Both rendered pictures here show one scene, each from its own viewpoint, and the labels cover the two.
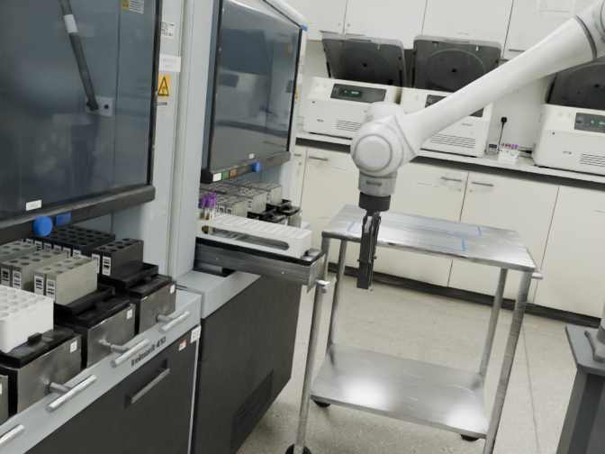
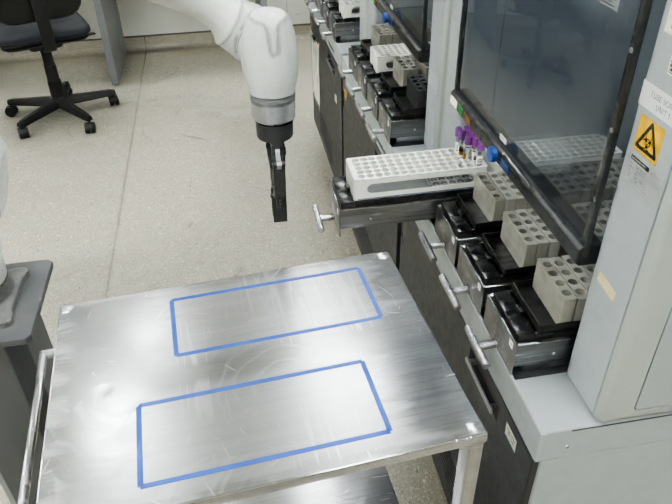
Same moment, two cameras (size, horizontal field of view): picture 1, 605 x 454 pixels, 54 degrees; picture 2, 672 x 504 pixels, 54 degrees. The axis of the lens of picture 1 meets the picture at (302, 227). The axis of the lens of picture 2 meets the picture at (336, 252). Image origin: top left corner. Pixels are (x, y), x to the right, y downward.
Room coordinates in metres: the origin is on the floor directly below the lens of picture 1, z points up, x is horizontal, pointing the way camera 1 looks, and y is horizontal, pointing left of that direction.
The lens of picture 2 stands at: (2.55, -0.59, 1.57)
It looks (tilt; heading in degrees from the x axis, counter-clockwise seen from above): 36 degrees down; 155
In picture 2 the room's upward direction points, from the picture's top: 1 degrees counter-clockwise
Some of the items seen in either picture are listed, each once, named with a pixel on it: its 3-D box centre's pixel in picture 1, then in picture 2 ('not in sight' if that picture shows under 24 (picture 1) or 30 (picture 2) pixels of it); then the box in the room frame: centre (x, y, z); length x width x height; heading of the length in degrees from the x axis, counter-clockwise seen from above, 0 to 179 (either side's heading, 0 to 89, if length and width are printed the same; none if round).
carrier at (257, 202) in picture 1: (257, 203); (517, 240); (1.79, 0.15, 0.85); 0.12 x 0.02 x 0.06; 163
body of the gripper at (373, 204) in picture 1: (373, 212); (275, 139); (1.38, -0.16, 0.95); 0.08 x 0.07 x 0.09; 164
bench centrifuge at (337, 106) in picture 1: (360, 88); not in sight; (4.06, -0.28, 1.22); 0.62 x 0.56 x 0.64; 162
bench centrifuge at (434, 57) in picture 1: (449, 95); not in sight; (3.90, -0.84, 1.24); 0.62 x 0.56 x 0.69; 164
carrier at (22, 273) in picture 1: (40, 274); (424, 70); (0.99, 0.45, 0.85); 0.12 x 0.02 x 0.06; 164
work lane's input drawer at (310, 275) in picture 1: (203, 245); (471, 189); (1.51, 0.26, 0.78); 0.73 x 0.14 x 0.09; 74
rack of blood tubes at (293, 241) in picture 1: (251, 235); (415, 174); (1.47, 0.13, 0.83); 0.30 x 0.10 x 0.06; 74
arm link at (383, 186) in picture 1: (376, 181); (273, 105); (1.38, -0.16, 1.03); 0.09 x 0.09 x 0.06
